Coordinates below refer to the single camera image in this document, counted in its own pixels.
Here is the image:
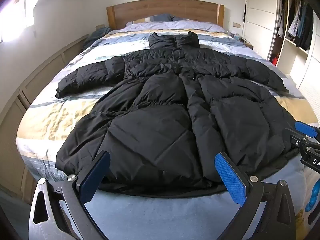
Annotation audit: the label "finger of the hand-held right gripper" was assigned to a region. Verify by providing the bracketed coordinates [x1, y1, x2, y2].
[285, 121, 320, 147]

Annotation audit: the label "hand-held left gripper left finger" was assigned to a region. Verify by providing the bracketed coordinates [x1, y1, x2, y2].
[29, 151, 111, 240]

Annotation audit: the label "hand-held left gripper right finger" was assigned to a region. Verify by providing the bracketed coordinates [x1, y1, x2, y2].
[214, 152, 298, 240]

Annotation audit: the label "black puffer coat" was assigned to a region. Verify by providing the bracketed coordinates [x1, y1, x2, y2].
[55, 31, 303, 198]

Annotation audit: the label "hanging clothes row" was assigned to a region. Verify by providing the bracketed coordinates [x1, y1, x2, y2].
[276, 0, 315, 53]

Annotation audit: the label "blue clothes pile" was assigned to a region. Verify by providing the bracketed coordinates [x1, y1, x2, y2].
[84, 26, 112, 48]

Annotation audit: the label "light blue bed sheet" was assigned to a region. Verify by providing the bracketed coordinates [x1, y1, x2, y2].
[82, 152, 320, 240]

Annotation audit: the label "bed with striped duvet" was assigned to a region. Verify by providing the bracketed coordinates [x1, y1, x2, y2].
[16, 21, 320, 183]

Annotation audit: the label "wooden nightstand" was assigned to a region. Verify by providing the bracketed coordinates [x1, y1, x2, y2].
[240, 39, 254, 51]

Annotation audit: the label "white open wardrobe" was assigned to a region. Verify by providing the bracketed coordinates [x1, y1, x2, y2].
[244, 0, 320, 100]

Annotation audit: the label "wooden headboard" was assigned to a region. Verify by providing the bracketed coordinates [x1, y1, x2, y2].
[106, 0, 225, 30]

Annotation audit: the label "bright window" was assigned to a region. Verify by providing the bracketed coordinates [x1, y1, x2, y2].
[0, 0, 38, 43]

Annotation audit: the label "low wooden wall cabinets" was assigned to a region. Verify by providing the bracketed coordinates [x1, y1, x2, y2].
[0, 34, 90, 205]

